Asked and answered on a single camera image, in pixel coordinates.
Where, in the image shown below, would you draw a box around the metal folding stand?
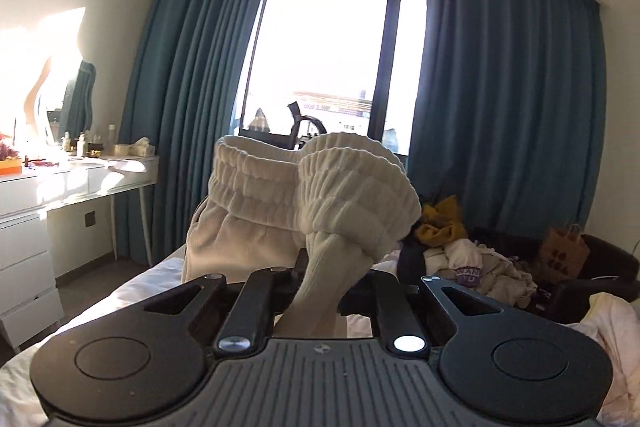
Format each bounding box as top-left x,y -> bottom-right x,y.
286,101 -> 327,148

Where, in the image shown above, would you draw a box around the brown paper bag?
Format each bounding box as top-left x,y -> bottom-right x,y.
531,224 -> 592,286

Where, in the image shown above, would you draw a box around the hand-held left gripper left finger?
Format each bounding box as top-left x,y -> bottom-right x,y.
144,247 -> 310,354

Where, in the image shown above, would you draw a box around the window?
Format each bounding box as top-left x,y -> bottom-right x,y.
239,0 -> 432,154

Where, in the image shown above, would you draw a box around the yellow garment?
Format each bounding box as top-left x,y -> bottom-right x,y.
416,195 -> 469,246

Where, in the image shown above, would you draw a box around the white dressing table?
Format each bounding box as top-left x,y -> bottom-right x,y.
0,153 -> 161,349

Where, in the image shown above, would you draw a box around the purple printed garment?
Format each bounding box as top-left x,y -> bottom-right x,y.
453,266 -> 484,291

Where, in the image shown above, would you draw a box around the teal curtain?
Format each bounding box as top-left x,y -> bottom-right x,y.
117,0 -> 282,269
404,0 -> 602,258

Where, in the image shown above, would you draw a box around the bed with white sheet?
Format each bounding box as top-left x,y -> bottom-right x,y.
0,247 -> 640,427

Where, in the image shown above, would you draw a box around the grey garment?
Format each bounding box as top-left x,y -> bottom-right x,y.
474,256 -> 539,309

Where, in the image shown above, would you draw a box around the cream pants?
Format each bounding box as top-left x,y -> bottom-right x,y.
180,132 -> 423,339

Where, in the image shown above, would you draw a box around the white garment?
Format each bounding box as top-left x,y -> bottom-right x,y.
425,238 -> 482,276

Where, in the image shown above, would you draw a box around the black garment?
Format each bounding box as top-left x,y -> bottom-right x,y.
397,236 -> 427,284

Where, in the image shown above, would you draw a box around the wavy mirror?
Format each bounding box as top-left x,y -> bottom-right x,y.
64,60 -> 97,142

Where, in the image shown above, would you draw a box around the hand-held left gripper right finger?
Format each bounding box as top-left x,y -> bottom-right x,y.
339,271 -> 507,354

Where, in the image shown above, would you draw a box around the tissue box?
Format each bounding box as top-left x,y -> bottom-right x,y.
129,137 -> 157,158

